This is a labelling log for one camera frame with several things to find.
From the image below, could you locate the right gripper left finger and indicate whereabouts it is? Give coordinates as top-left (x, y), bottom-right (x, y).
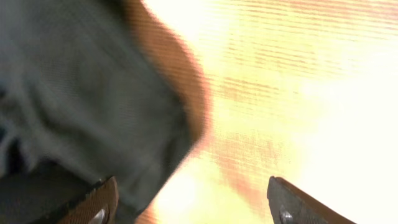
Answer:
top-left (1, 175), bottom-right (119, 224)

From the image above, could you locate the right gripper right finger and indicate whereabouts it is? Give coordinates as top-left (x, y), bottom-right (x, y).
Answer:
top-left (267, 176), bottom-right (355, 224)

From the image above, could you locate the black t-shirt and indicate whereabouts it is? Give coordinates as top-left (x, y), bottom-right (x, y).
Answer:
top-left (1, 0), bottom-right (192, 220)

